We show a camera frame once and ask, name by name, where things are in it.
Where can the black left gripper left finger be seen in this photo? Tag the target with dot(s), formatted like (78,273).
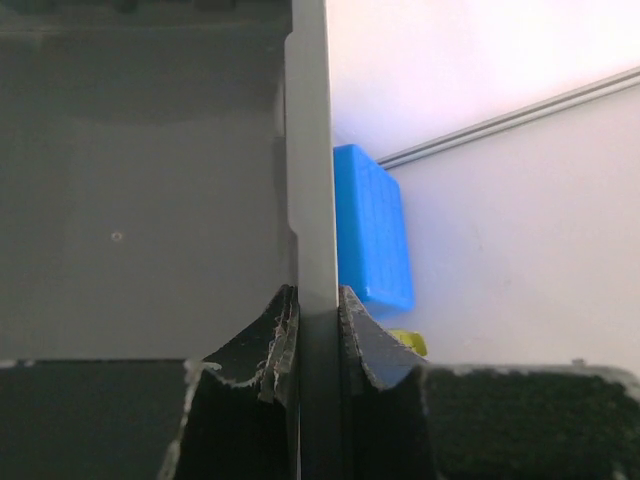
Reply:
(220,417)

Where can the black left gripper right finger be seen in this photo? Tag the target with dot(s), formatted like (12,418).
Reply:
(415,419)

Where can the lime green plastic tub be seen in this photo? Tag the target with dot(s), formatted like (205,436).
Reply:
(412,340)

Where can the large blue plastic container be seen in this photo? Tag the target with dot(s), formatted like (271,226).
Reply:
(372,246)

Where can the grey plastic tray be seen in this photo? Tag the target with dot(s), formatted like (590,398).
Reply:
(166,167)

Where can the right aluminium corner post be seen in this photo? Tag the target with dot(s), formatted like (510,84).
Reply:
(556,104)

